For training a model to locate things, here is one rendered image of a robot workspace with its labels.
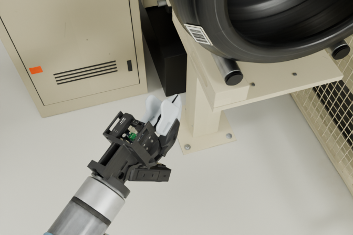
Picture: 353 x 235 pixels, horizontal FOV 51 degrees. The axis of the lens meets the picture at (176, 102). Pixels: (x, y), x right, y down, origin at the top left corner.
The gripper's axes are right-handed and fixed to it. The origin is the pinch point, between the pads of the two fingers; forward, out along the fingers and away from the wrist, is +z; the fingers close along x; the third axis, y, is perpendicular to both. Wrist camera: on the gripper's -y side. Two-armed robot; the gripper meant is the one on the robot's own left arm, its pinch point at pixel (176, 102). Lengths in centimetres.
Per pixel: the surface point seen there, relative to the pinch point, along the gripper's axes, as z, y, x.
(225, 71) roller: 16.8, -9.6, 1.4
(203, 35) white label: 12.5, 5.7, -0.8
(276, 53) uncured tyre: 23.1, -7.8, -8.6
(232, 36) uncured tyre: 15.8, 3.1, -4.7
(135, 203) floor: -8, -84, 56
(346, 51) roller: 38.2, -20.2, -17.6
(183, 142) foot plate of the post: 28, -89, 56
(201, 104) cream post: 39, -66, 43
